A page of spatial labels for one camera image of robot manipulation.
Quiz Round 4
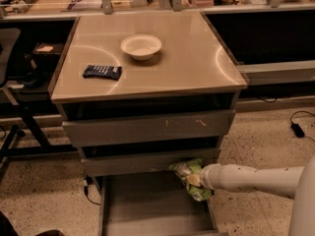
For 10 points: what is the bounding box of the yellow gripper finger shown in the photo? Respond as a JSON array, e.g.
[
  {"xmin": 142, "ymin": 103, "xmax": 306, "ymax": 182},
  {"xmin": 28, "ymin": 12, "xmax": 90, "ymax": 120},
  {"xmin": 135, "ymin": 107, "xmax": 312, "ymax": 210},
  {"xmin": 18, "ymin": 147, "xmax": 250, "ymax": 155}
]
[{"xmin": 186, "ymin": 174, "xmax": 201, "ymax": 187}]

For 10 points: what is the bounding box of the green rice chip bag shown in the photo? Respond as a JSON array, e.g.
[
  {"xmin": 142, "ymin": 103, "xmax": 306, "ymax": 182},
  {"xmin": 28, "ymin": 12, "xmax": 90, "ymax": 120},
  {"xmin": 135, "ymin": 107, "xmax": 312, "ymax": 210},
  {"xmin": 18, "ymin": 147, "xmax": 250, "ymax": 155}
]
[{"xmin": 168, "ymin": 158, "xmax": 213, "ymax": 202}]

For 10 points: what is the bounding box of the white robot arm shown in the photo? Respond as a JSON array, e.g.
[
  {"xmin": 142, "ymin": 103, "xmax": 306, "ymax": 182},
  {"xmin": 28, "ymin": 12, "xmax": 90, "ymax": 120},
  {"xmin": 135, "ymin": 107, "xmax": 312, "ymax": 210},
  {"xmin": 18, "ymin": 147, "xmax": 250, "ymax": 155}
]
[{"xmin": 187, "ymin": 157, "xmax": 315, "ymax": 236}]

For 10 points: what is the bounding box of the open bottom drawer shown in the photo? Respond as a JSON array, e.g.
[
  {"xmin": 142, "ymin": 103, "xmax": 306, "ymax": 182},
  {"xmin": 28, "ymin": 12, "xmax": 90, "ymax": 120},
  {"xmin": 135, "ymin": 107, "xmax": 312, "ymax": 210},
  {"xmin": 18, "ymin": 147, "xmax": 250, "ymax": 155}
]
[{"xmin": 97, "ymin": 171, "xmax": 228, "ymax": 236}]

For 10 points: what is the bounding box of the top drawer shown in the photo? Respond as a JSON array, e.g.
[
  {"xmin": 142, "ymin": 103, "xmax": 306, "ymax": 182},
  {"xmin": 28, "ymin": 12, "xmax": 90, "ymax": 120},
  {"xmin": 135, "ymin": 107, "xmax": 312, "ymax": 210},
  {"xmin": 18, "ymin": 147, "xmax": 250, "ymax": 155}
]
[{"xmin": 63, "ymin": 110, "xmax": 235, "ymax": 148}]

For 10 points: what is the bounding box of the middle drawer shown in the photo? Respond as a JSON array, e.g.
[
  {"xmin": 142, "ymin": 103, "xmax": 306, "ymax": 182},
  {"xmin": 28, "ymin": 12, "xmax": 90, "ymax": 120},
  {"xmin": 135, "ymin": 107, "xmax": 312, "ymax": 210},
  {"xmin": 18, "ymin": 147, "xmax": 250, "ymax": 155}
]
[{"xmin": 82, "ymin": 147, "xmax": 221, "ymax": 176}]

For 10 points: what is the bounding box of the grey drawer cabinet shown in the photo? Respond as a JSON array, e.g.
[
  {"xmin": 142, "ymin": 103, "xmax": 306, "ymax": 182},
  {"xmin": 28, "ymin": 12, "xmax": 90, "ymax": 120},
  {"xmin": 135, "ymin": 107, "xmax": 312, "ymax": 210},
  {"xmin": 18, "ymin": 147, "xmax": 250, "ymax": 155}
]
[{"xmin": 47, "ymin": 10, "xmax": 249, "ymax": 179}]

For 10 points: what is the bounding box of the black power adapter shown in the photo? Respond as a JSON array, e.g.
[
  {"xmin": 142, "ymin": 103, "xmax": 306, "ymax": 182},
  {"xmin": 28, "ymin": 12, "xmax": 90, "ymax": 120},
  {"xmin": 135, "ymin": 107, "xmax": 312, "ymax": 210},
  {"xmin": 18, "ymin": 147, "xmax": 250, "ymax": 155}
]
[{"xmin": 290, "ymin": 123, "xmax": 305, "ymax": 138}]

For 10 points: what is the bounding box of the dark blue snack bar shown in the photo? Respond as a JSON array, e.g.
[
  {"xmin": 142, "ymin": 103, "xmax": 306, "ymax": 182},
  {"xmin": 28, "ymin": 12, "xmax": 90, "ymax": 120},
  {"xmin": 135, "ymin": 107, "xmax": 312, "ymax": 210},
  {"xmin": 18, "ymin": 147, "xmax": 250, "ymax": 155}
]
[{"xmin": 83, "ymin": 65, "xmax": 122, "ymax": 81}]

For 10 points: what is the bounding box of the white bowl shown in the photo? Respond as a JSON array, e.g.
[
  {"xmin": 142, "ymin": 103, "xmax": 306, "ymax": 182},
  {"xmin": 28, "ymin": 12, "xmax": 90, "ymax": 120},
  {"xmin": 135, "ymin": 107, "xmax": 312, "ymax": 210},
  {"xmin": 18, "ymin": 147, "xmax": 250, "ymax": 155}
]
[{"xmin": 120, "ymin": 34, "xmax": 161, "ymax": 61}]

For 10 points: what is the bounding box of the black box under desk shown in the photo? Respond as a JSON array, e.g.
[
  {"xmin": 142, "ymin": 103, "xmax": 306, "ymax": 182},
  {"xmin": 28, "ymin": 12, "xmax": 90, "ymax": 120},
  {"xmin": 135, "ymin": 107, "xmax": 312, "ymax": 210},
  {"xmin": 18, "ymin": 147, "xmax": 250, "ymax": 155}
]
[{"xmin": 31, "ymin": 42, "xmax": 64, "ymax": 71}]

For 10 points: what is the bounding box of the black cable at cabinet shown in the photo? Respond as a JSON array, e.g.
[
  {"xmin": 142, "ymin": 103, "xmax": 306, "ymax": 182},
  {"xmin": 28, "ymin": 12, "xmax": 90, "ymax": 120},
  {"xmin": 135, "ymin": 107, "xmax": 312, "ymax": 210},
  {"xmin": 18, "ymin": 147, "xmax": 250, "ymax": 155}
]
[{"xmin": 83, "ymin": 175, "xmax": 101, "ymax": 207}]

